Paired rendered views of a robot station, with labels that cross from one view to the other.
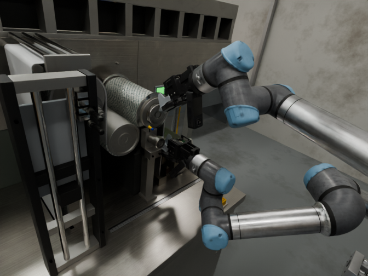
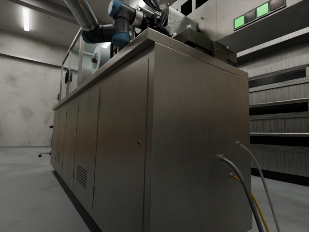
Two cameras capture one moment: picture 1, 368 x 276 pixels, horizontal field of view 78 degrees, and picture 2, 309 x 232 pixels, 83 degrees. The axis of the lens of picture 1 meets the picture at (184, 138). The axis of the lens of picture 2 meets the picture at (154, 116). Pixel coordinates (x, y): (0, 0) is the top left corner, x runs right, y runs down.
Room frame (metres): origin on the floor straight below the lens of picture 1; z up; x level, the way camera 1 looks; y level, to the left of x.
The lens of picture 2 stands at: (0.95, -0.83, 0.55)
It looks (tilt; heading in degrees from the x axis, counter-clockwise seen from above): 6 degrees up; 103
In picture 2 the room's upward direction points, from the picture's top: 2 degrees clockwise
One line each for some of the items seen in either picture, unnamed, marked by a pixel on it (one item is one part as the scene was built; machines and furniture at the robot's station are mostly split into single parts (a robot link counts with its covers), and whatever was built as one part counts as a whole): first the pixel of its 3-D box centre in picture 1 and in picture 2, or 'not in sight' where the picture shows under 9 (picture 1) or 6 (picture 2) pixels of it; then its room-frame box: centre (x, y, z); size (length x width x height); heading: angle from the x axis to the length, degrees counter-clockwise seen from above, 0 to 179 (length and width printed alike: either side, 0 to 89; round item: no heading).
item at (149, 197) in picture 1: (150, 166); not in sight; (0.70, 0.11, 1.05); 0.06 x 0.05 x 0.31; 49
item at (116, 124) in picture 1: (106, 125); not in sight; (0.74, 0.29, 1.18); 0.26 x 0.12 x 0.12; 49
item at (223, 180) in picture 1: (216, 177); (121, 12); (0.62, -0.13, 1.11); 0.11 x 0.08 x 0.09; 49
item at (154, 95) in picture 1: (153, 112); (161, 15); (0.75, 0.12, 1.25); 0.15 x 0.01 x 0.15; 139
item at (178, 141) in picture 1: (183, 153); (150, 23); (0.72, -0.01, 1.12); 0.12 x 0.08 x 0.09; 49
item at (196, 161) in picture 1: (199, 165); (136, 19); (0.67, -0.07, 1.11); 0.08 x 0.05 x 0.08; 139
